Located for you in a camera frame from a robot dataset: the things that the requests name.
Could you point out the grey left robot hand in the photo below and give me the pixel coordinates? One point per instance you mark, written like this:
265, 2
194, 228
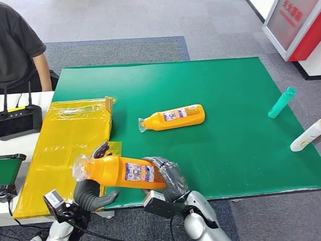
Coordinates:
87, 196

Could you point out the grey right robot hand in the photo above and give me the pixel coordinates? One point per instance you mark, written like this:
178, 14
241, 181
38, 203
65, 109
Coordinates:
174, 181

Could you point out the orange bottle with clear cap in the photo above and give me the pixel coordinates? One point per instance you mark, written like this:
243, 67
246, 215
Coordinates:
175, 118
112, 171

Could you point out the person's forearm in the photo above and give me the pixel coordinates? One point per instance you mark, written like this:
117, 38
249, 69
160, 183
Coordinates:
43, 75

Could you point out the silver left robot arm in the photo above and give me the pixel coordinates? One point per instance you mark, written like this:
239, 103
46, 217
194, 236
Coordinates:
60, 233

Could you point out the teal plastic bottle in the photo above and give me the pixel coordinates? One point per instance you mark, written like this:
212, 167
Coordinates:
280, 103

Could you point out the white plastic bottle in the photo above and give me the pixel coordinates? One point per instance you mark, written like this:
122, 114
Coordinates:
306, 137

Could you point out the yellow tape-wrapped box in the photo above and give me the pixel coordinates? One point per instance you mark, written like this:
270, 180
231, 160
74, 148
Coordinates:
65, 133

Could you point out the white side table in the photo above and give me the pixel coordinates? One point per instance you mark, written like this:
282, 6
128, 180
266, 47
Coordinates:
22, 148

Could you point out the green table mat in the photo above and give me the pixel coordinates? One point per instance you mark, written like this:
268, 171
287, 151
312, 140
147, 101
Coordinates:
213, 86

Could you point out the black remote controller with antennas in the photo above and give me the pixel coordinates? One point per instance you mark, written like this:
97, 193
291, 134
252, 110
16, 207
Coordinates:
21, 123

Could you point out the black chair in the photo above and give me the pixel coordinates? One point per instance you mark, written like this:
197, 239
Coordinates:
53, 79

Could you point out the person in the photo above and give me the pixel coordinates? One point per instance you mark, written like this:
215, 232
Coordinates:
15, 50

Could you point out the red and white display stand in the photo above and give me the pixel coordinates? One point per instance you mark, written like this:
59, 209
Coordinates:
293, 26

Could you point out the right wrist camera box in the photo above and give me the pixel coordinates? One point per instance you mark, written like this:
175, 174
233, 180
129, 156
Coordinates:
163, 206

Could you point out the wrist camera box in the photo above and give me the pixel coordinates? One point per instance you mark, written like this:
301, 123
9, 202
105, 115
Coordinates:
55, 204
163, 206

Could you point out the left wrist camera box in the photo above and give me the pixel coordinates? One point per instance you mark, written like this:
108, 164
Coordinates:
55, 204

